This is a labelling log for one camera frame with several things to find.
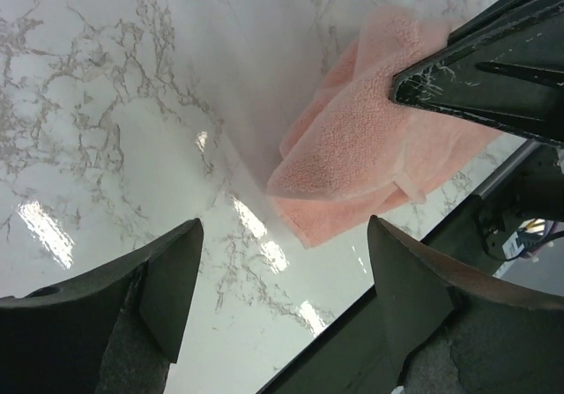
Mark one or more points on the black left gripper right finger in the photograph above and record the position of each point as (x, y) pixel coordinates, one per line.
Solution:
(450, 328)

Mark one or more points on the pink terry towel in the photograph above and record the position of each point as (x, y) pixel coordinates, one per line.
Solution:
(353, 153)

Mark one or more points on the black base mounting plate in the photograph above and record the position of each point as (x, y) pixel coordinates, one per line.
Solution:
(383, 340)

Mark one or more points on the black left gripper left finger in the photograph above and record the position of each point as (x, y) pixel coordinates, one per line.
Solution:
(115, 329)

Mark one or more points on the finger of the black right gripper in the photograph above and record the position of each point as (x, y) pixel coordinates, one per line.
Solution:
(503, 69)

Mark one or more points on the silver aluminium rail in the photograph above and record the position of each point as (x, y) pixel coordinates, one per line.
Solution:
(503, 171)

